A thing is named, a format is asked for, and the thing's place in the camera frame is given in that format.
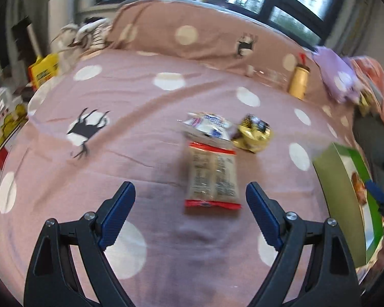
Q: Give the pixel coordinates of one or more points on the orange snack packet in box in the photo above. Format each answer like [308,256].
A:
[360,189]

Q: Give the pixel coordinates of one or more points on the yellow bottle brown cap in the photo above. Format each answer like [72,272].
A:
[299,79]

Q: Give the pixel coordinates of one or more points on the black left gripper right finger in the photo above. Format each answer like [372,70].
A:
[330,278]

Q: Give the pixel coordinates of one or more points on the yellow box on floor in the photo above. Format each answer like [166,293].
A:
[43,70]

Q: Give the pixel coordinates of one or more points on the striped crumpled cloth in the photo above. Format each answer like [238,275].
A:
[90,35]

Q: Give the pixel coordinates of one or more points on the white silver snack packet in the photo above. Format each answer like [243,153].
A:
[207,126]

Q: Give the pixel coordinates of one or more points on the clear red edged snack packet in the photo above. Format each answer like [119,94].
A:
[212,177]

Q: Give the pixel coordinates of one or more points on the pink polka dot bedsheet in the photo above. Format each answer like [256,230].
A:
[116,117]

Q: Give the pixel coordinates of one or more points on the purple polka dot cloth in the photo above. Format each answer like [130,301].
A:
[338,77]

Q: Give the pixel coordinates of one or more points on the pink patterned cloth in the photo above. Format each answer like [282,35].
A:
[371,76]

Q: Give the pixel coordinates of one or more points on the gold black snack packet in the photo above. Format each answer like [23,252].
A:
[253,134]

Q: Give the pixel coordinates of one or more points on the clear glass jar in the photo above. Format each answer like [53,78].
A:
[268,77]

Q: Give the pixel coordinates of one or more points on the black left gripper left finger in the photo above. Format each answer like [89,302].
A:
[52,279]

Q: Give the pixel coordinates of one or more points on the yellow green snack bag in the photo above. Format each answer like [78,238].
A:
[366,103]

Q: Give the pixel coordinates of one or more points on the green white cardboard box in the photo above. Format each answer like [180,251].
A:
[361,225]

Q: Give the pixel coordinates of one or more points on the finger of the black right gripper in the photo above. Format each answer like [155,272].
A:
[376,193]

